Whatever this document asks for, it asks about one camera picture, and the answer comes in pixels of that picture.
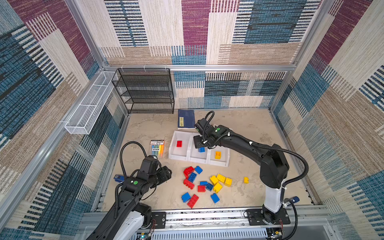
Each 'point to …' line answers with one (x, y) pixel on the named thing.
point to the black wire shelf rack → (145, 90)
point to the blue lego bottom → (215, 198)
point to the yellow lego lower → (217, 187)
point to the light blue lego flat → (203, 182)
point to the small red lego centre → (201, 188)
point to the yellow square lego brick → (218, 155)
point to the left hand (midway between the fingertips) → (168, 171)
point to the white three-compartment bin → (182, 146)
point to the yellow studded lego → (221, 178)
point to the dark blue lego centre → (209, 187)
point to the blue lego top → (198, 170)
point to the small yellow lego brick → (246, 180)
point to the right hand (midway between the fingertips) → (200, 143)
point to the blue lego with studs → (192, 177)
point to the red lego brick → (179, 143)
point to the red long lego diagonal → (188, 183)
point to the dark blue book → (186, 119)
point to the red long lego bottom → (192, 201)
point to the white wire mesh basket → (80, 121)
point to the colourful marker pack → (157, 147)
